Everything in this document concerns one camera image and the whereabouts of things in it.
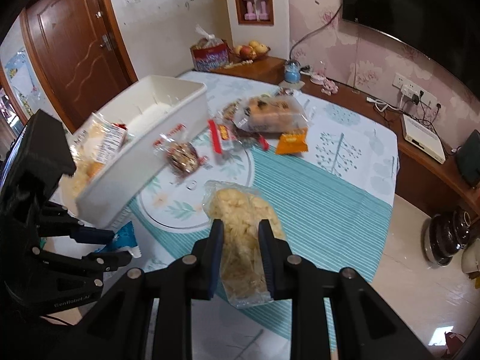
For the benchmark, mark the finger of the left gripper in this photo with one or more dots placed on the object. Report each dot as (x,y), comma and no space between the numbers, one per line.
(61,223)
(53,263)

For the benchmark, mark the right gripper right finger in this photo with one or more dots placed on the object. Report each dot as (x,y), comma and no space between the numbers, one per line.
(274,254)

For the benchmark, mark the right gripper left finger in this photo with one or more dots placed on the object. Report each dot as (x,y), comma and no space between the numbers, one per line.
(206,269)

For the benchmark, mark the clear bag rice crisps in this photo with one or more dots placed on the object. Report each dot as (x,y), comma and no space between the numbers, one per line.
(241,209)

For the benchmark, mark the large cracker package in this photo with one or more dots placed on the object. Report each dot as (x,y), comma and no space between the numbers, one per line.
(95,145)

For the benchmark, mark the white plastic storage bin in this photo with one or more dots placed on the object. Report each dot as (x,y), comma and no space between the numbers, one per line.
(153,106)

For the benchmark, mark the blue snack wrapper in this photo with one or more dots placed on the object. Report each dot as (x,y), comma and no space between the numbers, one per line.
(123,240)

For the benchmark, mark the patterned tablecloth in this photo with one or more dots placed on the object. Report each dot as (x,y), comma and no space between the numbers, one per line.
(327,220)

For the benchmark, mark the small nut snack packet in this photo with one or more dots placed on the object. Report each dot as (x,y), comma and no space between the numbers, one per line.
(178,151)

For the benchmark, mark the orange snack packet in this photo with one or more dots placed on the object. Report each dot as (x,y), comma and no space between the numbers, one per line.
(293,142)

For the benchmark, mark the red yellow snack packet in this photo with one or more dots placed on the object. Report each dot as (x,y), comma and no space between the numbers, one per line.
(223,139)

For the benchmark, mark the bag of round pastries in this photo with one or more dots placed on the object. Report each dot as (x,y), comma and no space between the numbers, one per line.
(279,114)

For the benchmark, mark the black stacked pots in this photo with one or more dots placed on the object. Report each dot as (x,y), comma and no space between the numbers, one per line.
(445,235)

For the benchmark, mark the pink ceramic figurines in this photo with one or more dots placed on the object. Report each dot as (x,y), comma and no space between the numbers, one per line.
(326,86)

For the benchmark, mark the blue glass jar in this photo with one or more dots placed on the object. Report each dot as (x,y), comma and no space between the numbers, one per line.
(292,71)

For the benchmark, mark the white set-top box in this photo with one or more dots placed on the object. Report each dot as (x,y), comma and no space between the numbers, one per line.
(423,139)

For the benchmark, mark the wooden door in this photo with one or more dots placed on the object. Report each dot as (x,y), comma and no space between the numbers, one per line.
(78,55)

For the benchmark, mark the wooden tv bench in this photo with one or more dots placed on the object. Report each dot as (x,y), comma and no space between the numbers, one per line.
(351,140)

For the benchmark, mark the fruit bowl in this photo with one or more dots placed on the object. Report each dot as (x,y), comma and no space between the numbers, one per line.
(252,51)

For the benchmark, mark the red gift box with bag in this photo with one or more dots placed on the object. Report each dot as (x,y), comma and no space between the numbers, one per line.
(209,52)

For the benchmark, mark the dark green appliance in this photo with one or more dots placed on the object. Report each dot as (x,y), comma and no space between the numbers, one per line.
(467,160)

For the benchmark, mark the white power strip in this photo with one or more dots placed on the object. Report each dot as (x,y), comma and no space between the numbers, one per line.
(408,89)

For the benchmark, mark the pink dumbbells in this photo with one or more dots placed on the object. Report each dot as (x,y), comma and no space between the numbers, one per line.
(257,10)

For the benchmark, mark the black television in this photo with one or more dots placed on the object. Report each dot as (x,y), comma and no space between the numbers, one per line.
(446,31)

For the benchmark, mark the white wall shelf unit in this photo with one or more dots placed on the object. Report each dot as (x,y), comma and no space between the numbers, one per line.
(265,21)

